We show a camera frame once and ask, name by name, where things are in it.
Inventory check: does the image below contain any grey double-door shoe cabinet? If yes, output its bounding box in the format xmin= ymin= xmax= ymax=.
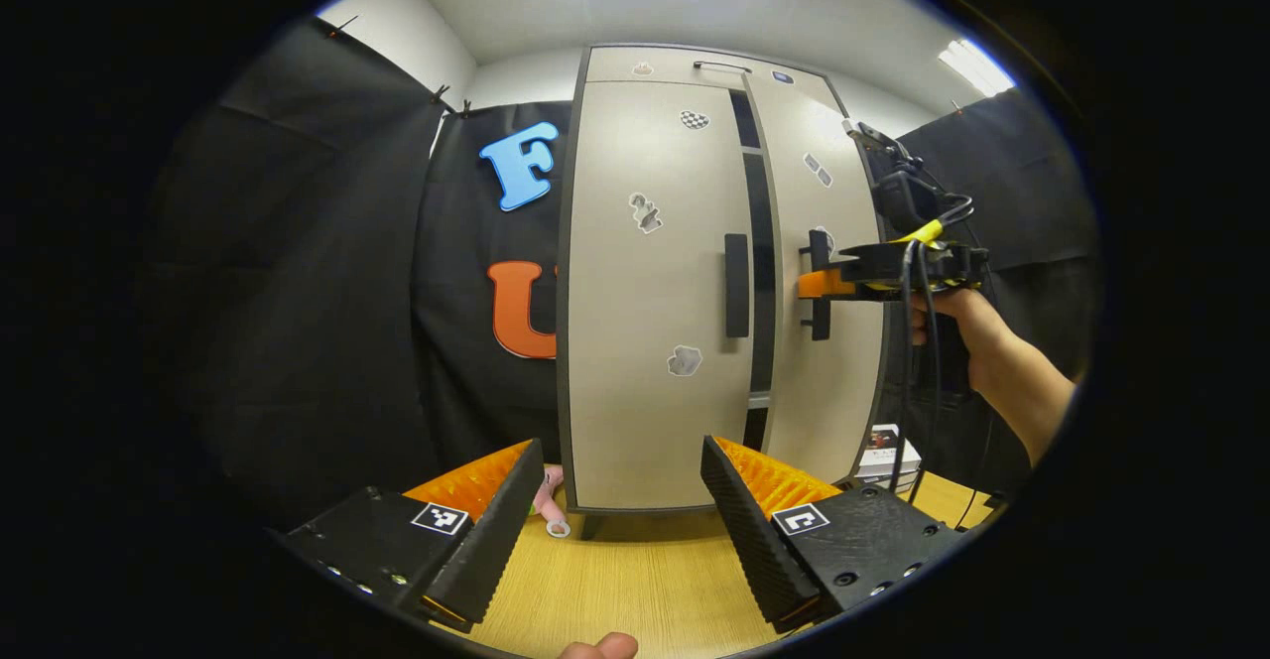
xmin=556 ymin=44 xmax=889 ymax=541

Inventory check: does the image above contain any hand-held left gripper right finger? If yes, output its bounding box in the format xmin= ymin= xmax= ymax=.
xmin=700 ymin=435 xmax=965 ymax=636

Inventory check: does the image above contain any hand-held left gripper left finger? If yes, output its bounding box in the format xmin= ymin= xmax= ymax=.
xmin=268 ymin=438 xmax=547 ymax=635

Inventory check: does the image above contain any grey shoe cabinet door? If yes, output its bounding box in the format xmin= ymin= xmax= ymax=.
xmin=744 ymin=73 xmax=887 ymax=486
xmin=568 ymin=80 xmax=757 ymax=511

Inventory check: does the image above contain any black cable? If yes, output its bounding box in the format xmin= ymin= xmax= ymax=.
xmin=888 ymin=242 xmax=944 ymax=506

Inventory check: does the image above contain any black door handle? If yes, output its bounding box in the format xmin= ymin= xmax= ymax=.
xmin=724 ymin=233 xmax=751 ymax=339
xmin=800 ymin=228 xmax=834 ymax=342

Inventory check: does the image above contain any stack of books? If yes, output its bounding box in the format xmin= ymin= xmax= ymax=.
xmin=855 ymin=424 xmax=924 ymax=489

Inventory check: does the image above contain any small ceiling light panel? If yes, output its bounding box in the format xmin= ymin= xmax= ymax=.
xmin=938 ymin=39 xmax=1016 ymax=97

